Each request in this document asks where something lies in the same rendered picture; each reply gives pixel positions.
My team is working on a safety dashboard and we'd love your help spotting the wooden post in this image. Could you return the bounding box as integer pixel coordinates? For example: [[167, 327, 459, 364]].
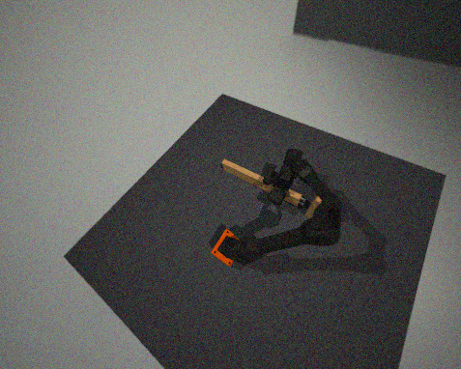
[[304, 195, 321, 218]]

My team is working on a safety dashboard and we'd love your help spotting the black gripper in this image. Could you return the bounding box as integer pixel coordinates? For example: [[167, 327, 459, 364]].
[[267, 173, 298, 206]]

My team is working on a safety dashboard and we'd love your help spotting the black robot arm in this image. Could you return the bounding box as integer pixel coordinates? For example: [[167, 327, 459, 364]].
[[217, 148, 343, 266]]

